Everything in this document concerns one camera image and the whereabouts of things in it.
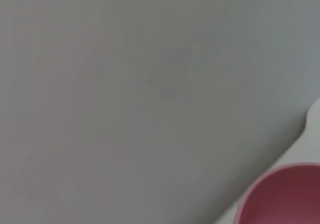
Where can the pink plastic bowl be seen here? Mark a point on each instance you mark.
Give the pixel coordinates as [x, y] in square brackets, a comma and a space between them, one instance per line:
[282, 196]

